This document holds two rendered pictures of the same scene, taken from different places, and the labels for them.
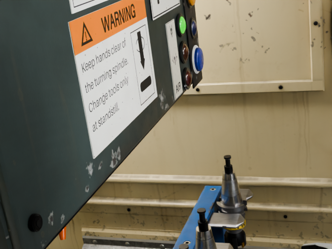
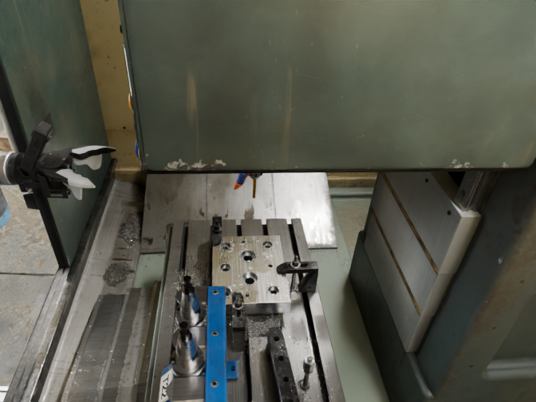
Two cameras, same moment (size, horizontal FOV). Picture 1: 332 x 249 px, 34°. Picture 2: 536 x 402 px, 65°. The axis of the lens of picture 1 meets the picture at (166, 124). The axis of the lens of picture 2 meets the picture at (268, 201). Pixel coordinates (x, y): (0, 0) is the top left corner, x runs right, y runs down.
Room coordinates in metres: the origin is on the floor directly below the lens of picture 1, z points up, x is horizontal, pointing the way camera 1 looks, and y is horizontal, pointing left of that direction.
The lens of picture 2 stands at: (1.28, -0.13, 1.96)
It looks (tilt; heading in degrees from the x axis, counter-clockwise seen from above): 37 degrees down; 152
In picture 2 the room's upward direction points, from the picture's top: 4 degrees clockwise
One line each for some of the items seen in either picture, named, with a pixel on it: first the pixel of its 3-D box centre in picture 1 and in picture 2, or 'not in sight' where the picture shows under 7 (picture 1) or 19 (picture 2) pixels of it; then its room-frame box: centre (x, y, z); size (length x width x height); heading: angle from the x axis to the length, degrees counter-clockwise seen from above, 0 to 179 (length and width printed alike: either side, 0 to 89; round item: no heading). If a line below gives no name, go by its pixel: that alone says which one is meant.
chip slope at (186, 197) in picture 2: not in sight; (239, 206); (-0.16, 0.47, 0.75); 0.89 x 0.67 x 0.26; 70
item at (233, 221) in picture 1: (227, 220); not in sight; (0.96, -0.10, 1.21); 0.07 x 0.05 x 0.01; 70
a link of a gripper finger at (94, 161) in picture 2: not in sight; (95, 159); (0.35, -0.11, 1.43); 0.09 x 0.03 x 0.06; 101
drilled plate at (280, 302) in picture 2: not in sight; (248, 272); (0.42, 0.26, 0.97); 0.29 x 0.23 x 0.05; 160
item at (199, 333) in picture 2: not in sight; (189, 337); (0.75, -0.02, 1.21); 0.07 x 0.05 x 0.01; 70
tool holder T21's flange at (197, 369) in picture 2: not in sight; (187, 361); (0.81, -0.04, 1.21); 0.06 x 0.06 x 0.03
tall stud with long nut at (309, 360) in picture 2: not in sight; (307, 372); (0.80, 0.26, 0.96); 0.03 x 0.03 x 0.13
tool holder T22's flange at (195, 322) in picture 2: not in sight; (191, 315); (0.70, 0.00, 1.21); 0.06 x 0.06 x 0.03
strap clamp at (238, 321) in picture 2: not in sight; (238, 315); (0.57, 0.16, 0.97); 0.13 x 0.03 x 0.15; 160
